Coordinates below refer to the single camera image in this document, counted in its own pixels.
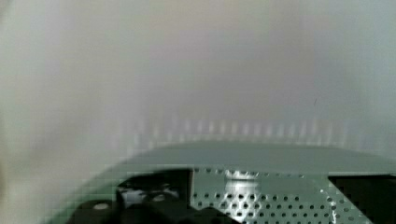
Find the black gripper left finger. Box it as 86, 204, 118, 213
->
66, 169, 240, 224

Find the green plastic strainer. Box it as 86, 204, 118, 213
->
41, 142, 395, 224

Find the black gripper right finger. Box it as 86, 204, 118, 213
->
329, 175, 396, 224

